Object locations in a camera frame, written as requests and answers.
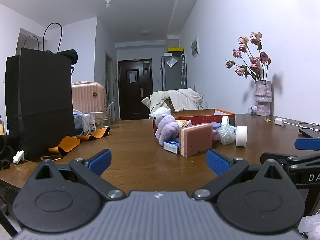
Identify pink suitcase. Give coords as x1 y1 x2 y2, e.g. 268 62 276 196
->
72 81 105 117

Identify dried pink roses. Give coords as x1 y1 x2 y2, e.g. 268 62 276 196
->
225 31 272 82

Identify small white figurine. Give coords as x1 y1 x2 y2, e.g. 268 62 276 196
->
13 150 25 164

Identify white folded umbrella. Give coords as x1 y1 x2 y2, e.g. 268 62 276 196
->
180 54 187 85

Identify cream jacket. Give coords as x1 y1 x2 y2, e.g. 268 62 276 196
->
142 88 203 118

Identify blue tissue packet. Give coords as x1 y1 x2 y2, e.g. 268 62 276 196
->
163 138 180 154

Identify pink speckled vase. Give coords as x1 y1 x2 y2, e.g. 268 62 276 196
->
255 80 272 116

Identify white wall panel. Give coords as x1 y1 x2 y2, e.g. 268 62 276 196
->
191 36 200 58

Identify narrow orange leather strap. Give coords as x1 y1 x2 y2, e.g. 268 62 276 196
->
76 126 110 142

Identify pink sponge block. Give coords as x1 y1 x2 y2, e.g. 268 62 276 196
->
179 123 213 157

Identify black paper bag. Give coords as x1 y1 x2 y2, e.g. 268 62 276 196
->
5 22 77 162

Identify black phone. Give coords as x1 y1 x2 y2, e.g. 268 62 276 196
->
299 128 320 138

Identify black cloth bundle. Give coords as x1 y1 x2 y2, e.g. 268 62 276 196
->
57 49 78 70

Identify clear glass cup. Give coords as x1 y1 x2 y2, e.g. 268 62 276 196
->
96 102 115 128

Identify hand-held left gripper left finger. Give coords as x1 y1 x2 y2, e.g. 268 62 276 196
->
34 149 126 201

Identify white cable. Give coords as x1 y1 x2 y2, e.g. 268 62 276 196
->
285 121 320 130

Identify orange cardboard box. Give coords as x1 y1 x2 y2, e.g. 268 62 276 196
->
152 108 236 140

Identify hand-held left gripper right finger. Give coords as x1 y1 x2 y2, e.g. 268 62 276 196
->
192 149 292 202

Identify dark brown door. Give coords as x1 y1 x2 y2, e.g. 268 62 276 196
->
118 59 153 120

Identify clear plastic bag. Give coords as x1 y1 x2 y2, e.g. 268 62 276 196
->
215 124 237 145

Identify white tape roll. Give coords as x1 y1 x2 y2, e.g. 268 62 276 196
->
235 126 248 147

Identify purple plush toy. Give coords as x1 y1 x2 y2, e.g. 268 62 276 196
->
150 107 181 146

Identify white plastic bag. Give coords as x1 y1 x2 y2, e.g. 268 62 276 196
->
297 214 320 240

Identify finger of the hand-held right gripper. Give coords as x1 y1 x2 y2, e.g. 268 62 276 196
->
294 138 320 151
260 152 320 171

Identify white blue bundle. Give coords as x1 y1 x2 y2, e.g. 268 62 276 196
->
73 109 90 136

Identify wide orange leather strap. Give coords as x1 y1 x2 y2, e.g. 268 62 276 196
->
41 135 81 161

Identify grey refrigerator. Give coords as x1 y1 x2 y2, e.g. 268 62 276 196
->
161 55 187 92

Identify white spray bottle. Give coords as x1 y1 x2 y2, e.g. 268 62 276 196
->
89 112 97 133

